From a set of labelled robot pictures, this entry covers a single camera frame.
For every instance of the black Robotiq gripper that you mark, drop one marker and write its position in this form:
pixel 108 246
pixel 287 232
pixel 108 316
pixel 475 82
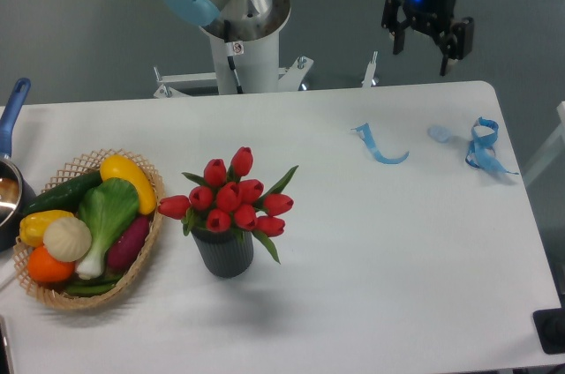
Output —
pixel 432 18

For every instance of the red tulip bouquet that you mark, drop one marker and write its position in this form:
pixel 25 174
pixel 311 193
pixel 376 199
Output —
pixel 225 199

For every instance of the dark grey ribbed vase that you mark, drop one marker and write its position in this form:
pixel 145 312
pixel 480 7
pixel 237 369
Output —
pixel 226 254

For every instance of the pale blue bottle cap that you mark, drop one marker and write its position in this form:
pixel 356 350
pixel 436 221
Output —
pixel 439 134

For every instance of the blue curved plastic strip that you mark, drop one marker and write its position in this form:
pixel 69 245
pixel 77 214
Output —
pixel 365 133

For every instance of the blue ribbon tangle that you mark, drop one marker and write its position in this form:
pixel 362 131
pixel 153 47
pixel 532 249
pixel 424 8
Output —
pixel 481 152

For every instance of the black device at table edge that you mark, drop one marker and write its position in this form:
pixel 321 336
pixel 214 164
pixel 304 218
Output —
pixel 549 324

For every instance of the yellow squash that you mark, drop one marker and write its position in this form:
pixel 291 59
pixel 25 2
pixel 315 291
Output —
pixel 119 166

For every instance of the purple sweet potato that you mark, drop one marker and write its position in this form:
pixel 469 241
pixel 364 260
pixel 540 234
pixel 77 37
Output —
pixel 125 250

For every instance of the green bok choy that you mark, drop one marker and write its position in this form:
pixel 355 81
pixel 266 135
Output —
pixel 107 210

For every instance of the woven wicker basket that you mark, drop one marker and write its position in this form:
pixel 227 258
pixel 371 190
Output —
pixel 85 163

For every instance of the green cucumber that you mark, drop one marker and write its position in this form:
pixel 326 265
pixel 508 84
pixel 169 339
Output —
pixel 65 196

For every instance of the green pea pods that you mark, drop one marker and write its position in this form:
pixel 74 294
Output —
pixel 88 288

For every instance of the white garlic bulb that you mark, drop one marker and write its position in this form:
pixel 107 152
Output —
pixel 67 239

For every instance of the yellow bell pepper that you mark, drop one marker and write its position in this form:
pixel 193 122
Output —
pixel 33 226

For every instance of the orange fruit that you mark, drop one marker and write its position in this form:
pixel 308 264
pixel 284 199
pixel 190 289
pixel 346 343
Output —
pixel 43 268

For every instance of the white frame at right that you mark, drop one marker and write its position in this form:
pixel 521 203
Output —
pixel 548 151

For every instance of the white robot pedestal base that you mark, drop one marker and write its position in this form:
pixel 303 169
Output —
pixel 240 67

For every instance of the blue handled saucepan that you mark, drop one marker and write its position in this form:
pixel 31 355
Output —
pixel 16 193

